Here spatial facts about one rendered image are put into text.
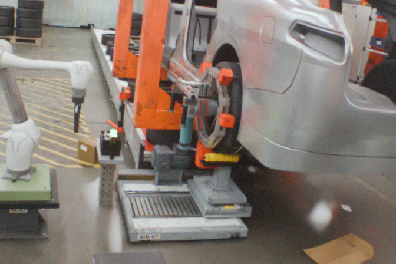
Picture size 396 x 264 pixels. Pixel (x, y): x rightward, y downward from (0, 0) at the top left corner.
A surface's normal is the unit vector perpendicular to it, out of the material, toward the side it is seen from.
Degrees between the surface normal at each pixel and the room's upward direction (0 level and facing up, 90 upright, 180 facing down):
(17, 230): 90
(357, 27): 90
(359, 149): 109
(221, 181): 90
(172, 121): 90
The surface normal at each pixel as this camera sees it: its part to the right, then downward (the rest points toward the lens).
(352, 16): -0.93, -0.03
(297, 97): -0.59, 0.14
